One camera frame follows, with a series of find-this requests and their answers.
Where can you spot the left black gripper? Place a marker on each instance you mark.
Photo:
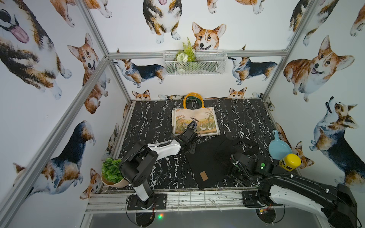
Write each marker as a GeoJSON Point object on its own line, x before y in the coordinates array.
{"type": "Point", "coordinates": [191, 131]}

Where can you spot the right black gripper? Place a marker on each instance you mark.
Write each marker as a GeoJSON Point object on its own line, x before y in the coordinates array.
{"type": "Point", "coordinates": [233, 168]}

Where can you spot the cream tote bag yellow handles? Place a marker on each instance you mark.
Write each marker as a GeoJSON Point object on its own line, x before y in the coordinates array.
{"type": "Point", "coordinates": [203, 118]}

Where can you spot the black canvas tote bag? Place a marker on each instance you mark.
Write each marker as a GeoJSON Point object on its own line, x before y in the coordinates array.
{"type": "Point", "coordinates": [211, 161]}

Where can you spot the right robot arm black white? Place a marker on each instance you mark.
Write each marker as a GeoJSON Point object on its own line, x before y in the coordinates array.
{"type": "Point", "coordinates": [338, 204]}

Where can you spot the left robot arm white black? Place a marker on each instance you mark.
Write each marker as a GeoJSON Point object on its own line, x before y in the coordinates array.
{"type": "Point", "coordinates": [137, 164]}

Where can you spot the light blue dustpan scoop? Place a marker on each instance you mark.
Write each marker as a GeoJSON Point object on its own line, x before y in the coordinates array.
{"type": "Point", "coordinates": [278, 149]}

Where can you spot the potted green plant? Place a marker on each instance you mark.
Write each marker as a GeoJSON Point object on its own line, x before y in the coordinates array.
{"type": "Point", "coordinates": [111, 175]}

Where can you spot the artificial fern and white flower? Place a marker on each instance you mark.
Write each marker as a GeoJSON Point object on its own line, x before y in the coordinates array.
{"type": "Point", "coordinates": [185, 54]}

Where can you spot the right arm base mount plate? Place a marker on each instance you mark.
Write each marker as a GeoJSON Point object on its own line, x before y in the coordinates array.
{"type": "Point", "coordinates": [257, 199]}

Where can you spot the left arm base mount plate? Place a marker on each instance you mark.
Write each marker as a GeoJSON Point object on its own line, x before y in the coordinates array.
{"type": "Point", "coordinates": [157, 201]}

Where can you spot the white wire wall basket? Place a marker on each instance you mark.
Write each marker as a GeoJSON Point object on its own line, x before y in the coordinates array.
{"type": "Point", "coordinates": [204, 63]}

